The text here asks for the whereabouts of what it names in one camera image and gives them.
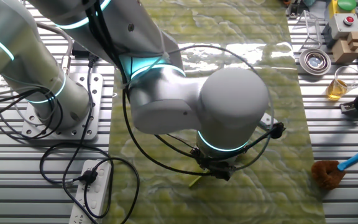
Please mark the glass cup with yellow liquid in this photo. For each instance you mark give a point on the glass cup with yellow liquid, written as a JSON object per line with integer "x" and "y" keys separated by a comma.
{"x": 336, "y": 88}

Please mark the yellow box green button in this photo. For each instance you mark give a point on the yellow box green button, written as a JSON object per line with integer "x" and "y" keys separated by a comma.
{"x": 346, "y": 4}

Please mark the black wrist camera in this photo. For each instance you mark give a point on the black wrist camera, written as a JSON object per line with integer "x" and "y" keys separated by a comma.
{"x": 277, "y": 130}

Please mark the white power strip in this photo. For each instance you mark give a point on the white power strip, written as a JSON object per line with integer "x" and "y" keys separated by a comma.
{"x": 99, "y": 191}

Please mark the green marble pattern mat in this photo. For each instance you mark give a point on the green marble pattern mat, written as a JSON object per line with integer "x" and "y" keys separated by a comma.
{"x": 182, "y": 202}

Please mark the clear acrylic box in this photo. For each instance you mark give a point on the clear acrylic box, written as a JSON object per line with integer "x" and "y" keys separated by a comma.
{"x": 311, "y": 29}

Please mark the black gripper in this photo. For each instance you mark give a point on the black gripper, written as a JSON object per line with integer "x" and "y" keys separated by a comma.
{"x": 221, "y": 172}

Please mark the grey emergency stop box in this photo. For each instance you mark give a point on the grey emergency stop box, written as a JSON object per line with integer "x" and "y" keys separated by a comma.
{"x": 343, "y": 26}

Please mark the wooden blocks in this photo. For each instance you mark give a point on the wooden blocks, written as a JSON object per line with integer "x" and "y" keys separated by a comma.
{"x": 345, "y": 51}

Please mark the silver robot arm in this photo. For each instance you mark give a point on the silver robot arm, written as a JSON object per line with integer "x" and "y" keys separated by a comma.
{"x": 228, "y": 102}

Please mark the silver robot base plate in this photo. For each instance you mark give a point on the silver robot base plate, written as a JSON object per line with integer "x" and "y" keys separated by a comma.
{"x": 97, "y": 93}

